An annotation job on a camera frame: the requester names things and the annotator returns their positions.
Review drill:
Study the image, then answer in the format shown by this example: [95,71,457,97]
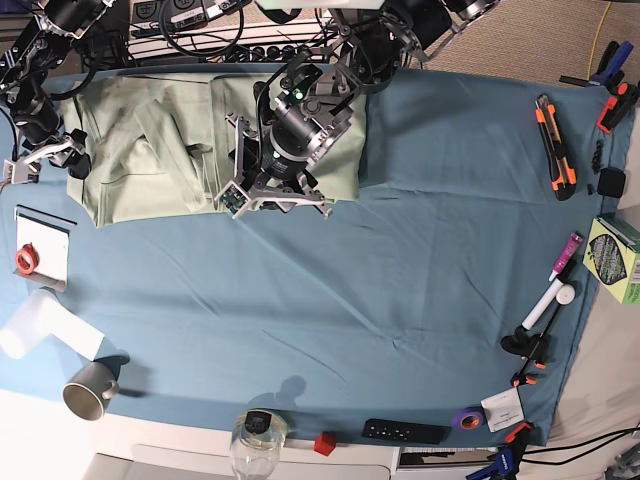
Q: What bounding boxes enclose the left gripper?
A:
[215,108,334,219]

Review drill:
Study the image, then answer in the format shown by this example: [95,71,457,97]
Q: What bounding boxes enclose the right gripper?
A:
[2,112,92,183]

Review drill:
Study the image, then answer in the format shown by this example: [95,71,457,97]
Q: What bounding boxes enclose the light green T-shirt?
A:
[59,69,370,229]

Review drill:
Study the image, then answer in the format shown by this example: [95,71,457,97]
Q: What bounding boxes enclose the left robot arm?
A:
[214,1,497,218]

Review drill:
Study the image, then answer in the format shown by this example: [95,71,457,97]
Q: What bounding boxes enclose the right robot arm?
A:
[1,1,113,186]

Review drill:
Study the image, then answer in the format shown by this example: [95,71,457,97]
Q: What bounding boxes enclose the white notepad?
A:
[14,205,77,292]

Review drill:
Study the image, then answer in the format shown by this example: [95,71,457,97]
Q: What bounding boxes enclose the red tape roll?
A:
[14,243,39,275]

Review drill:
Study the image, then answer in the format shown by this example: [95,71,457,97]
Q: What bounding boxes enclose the black power strip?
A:
[208,43,303,64]

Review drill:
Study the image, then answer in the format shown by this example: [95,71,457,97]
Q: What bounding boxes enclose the blue table cloth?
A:
[1,70,610,442]

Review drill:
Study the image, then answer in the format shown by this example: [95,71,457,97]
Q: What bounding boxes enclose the grey mug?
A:
[62,362,120,421]

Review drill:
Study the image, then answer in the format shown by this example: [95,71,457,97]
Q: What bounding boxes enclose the clear glass jar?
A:
[229,409,288,479]

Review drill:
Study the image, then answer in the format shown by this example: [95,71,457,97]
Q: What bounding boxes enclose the black remote control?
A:
[361,418,450,445]

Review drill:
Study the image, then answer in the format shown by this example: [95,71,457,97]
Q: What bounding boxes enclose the red cube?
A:
[313,432,337,457]

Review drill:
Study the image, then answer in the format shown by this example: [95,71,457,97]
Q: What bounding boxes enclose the orange black utility knife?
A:
[535,94,577,201]

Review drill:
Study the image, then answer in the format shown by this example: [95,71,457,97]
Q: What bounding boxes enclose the white marker pen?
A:
[521,260,577,331]

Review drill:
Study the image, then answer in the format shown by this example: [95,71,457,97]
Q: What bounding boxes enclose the purple tube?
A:
[548,232,583,282]

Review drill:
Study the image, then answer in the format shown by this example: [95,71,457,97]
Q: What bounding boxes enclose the black orange clamp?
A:
[500,299,571,387]

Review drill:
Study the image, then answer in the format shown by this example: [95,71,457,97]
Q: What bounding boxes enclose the white round cap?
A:
[555,284,576,305]

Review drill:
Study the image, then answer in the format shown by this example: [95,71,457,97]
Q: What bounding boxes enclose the purple tape roll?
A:
[451,406,486,431]

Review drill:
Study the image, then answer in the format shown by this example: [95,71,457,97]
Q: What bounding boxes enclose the small black screws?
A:
[587,140,604,195]

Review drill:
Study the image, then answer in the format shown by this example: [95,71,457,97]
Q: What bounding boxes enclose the white paper card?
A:
[481,387,524,433]

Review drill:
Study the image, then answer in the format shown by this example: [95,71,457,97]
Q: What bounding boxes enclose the black square box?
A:
[597,167,626,199]

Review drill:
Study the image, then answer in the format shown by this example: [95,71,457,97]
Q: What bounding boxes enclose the green cardboard box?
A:
[583,214,639,305]

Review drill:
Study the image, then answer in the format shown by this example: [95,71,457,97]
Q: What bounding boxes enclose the blue orange clamp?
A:
[559,41,639,134]

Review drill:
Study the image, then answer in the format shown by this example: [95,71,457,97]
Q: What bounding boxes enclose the blue black clamp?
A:
[465,422,534,480]

